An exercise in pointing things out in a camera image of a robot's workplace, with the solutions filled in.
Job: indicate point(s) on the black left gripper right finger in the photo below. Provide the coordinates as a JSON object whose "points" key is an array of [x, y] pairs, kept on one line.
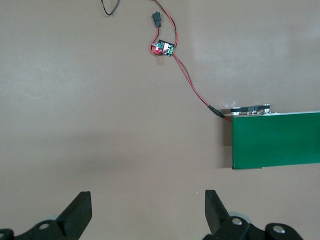
{"points": [[217, 217]]}

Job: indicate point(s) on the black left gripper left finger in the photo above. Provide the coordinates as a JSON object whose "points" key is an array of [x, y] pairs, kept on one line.
{"points": [[72, 217]]}

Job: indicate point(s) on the green conveyor belt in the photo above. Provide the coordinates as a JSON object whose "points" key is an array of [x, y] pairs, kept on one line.
{"points": [[275, 142]]}

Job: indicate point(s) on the small green circuit board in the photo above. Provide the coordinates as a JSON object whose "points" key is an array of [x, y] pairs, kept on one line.
{"points": [[165, 47]]}

